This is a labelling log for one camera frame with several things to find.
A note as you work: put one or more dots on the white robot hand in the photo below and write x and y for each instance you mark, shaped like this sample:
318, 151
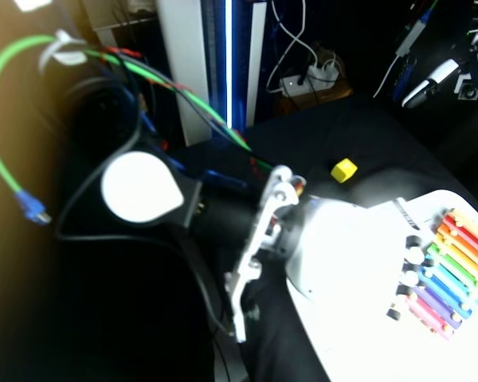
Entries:
342, 254
430, 81

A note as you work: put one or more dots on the blue light strip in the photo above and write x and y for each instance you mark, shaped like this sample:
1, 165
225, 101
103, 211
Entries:
228, 59

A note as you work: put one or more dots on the white frame post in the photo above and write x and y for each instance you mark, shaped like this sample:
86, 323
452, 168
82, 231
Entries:
183, 59

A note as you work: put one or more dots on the yellow cube block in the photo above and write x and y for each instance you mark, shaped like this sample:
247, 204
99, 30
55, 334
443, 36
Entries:
343, 170

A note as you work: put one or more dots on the rainbow wooden xylophone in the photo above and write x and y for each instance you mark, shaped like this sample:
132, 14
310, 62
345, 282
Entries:
454, 270

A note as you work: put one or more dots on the white power strip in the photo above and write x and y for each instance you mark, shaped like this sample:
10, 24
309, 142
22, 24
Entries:
314, 77

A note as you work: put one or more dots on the black table cloth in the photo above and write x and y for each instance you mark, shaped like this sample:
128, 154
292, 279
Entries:
382, 135

